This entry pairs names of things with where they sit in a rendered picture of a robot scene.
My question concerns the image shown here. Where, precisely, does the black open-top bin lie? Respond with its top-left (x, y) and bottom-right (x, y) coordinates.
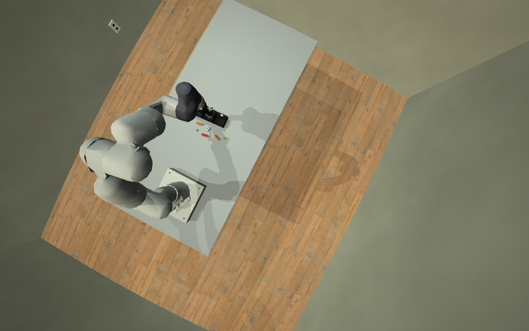
top-left (197, 110), bottom-right (228, 128)

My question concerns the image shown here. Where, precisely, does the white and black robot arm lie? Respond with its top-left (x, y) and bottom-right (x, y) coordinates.
top-left (79, 82), bottom-right (205, 219)

